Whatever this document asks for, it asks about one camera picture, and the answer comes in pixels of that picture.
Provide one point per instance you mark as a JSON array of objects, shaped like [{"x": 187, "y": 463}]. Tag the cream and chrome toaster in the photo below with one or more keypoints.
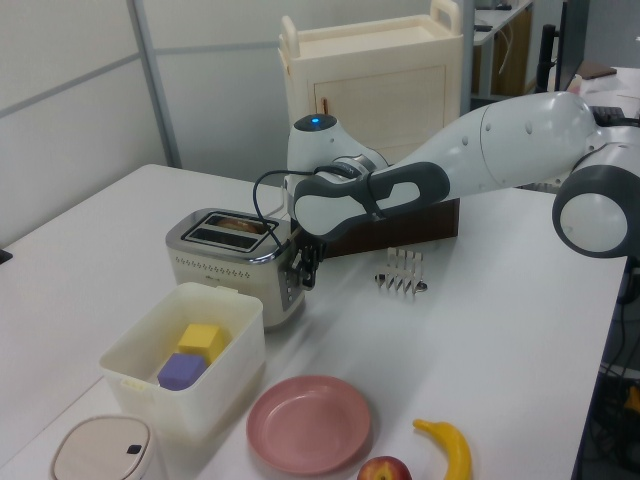
[{"x": 225, "y": 270}]

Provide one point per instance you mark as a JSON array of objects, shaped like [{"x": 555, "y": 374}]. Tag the pink plate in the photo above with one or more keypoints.
[{"x": 307, "y": 425}]

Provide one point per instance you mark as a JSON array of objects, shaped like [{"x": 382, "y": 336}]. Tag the black keyboard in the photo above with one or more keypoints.
[{"x": 607, "y": 115}]

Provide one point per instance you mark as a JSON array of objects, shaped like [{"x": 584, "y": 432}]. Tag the black monitor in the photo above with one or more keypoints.
[{"x": 570, "y": 45}]

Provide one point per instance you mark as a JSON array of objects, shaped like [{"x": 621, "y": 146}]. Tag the red apple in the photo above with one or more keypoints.
[{"x": 384, "y": 470}]

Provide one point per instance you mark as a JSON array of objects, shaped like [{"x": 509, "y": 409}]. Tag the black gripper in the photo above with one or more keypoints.
[{"x": 314, "y": 246}]

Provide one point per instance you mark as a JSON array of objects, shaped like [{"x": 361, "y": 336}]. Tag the yellow banana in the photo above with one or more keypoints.
[{"x": 457, "y": 447}]

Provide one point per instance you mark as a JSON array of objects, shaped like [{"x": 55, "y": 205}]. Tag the white plastic container box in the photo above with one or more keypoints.
[{"x": 200, "y": 400}]

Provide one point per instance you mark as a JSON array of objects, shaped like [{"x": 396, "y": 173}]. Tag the white office desk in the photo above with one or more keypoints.
[{"x": 500, "y": 20}]

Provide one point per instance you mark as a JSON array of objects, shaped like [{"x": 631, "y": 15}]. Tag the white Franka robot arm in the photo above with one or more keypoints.
[{"x": 500, "y": 140}]

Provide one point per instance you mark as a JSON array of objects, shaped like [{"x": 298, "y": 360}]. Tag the black monitor stand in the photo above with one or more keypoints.
[{"x": 547, "y": 55}]

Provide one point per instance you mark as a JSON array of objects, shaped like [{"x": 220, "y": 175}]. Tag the toasted bread slice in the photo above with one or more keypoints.
[{"x": 235, "y": 223}]

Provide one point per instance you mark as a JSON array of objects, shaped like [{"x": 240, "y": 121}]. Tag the purple block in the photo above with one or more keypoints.
[{"x": 181, "y": 371}]

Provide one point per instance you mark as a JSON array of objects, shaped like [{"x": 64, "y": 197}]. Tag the white container lid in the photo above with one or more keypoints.
[{"x": 100, "y": 450}]

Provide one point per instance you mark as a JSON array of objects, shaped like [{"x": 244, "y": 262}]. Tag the metal toast rack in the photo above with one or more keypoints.
[{"x": 400, "y": 275}]

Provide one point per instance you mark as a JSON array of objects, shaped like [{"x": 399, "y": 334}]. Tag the yellow block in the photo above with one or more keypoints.
[{"x": 200, "y": 337}]

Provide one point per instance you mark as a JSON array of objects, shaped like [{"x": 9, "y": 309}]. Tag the dark brown wooden drawer base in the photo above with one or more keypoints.
[{"x": 400, "y": 225}]

